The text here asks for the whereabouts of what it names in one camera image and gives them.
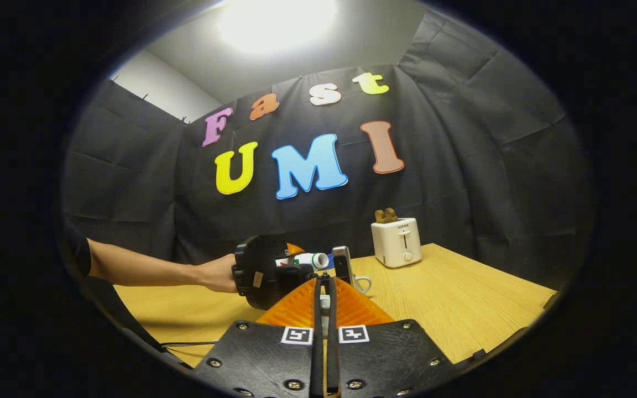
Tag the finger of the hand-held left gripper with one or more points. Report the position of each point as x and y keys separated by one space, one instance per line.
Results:
x=343 y=268
x=295 y=249

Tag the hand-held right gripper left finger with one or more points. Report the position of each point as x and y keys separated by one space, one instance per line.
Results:
x=317 y=365

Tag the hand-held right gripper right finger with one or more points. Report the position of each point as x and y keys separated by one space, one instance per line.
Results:
x=333 y=359

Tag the white water bottle green label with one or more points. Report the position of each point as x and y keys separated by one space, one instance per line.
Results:
x=310 y=260

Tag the white toaster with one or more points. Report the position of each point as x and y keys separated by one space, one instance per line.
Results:
x=396 y=243

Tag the brown toast slice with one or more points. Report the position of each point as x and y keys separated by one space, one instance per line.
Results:
x=391 y=215
x=380 y=216

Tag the black backdrop cloth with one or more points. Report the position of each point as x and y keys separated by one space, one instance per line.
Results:
x=462 y=166

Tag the ceiling light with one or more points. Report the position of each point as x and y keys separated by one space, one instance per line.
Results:
x=277 y=25

